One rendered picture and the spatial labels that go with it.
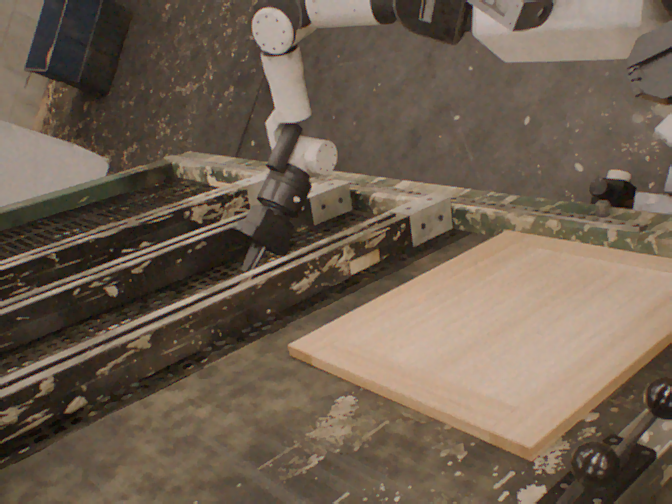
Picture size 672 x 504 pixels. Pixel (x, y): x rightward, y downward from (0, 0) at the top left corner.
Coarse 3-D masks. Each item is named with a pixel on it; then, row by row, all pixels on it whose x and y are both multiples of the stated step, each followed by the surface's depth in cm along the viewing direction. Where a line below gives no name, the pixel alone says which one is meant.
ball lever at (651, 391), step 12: (648, 384) 67; (660, 384) 66; (648, 396) 66; (660, 396) 65; (648, 408) 66; (660, 408) 65; (648, 420) 68; (636, 432) 70; (624, 444) 71; (624, 456) 73
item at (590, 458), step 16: (576, 448) 60; (592, 448) 59; (608, 448) 59; (576, 464) 59; (592, 464) 58; (608, 464) 58; (576, 480) 61; (592, 480) 58; (608, 480) 58; (576, 496) 62
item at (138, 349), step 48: (336, 240) 141; (384, 240) 144; (240, 288) 124; (288, 288) 130; (144, 336) 113; (192, 336) 118; (0, 384) 103; (48, 384) 104; (96, 384) 109; (0, 432) 101
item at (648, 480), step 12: (636, 420) 81; (660, 420) 80; (624, 432) 79; (648, 432) 78; (660, 432) 78; (648, 444) 77; (660, 444) 76; (660, 456) 75; (648, 468) 73; (660, 468) 75; (636, 480) 72; (648, 480) 74; (660, 480) 76; (624, 492) 71; (636, 492) 72; (648, 492) 74
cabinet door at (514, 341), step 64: (512, 256) 135; (576, 256) 130; (640, 256) 126; (384, 320) 118; (448, 320) 114; (512, 320) 111; (576, 320) 109; (640, 320) 105; (384, 384) 99; (448, 384) 97; (512, 384) 95; (576, 384) 92; (512, 448) 84
